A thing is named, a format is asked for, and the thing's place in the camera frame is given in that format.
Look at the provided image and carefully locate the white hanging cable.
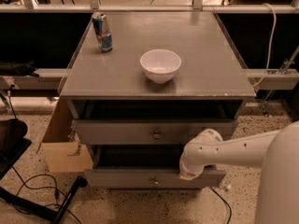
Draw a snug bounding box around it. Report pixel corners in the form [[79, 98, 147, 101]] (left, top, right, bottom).
[[251, 2, 278, 89]]

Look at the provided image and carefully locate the blue silver drink can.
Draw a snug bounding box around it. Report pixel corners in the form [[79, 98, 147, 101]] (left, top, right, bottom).
[[92, 12, 112, 52]]

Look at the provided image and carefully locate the grey drawer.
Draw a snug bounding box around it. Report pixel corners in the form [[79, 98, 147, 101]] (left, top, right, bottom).
[[72, 119, 238, 145], [85, 145, 226, 189]]

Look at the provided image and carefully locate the grey top drawer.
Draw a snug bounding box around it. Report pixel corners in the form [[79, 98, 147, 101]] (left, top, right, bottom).
[[72, 119, 238, 145]]

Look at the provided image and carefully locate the black bag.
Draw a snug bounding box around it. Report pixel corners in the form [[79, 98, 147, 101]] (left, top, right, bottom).
[[0, 119, 32, 179]]

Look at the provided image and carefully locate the white bowl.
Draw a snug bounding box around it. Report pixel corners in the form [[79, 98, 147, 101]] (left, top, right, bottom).
[[140, 49, 181, 84]]

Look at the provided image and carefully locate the black cloth on rail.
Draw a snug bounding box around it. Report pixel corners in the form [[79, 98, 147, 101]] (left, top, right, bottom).
[[0, 62, 39, 77]]

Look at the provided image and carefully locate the black stand with cable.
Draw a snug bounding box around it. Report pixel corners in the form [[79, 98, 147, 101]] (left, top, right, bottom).
[[0, 165, 89, 224]]

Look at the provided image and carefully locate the metal frame railing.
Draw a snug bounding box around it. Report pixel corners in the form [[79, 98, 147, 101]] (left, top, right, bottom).
[[0, 0, 299, 91]]

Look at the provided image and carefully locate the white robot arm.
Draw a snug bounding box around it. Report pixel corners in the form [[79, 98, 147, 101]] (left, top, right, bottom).
[[179, 121, 299, 224]]

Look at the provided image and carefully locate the grey drawer cabinet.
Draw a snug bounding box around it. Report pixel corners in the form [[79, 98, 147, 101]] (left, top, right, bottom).
[[58, 10, 257, 190]]

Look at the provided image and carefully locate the cardboard box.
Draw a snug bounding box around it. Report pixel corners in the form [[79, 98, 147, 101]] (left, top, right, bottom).
[[40, 100, 93, 173]]

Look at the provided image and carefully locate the black floor cable right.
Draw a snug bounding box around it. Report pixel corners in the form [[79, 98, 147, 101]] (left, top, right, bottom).
[[208, 186, 233, 224]]

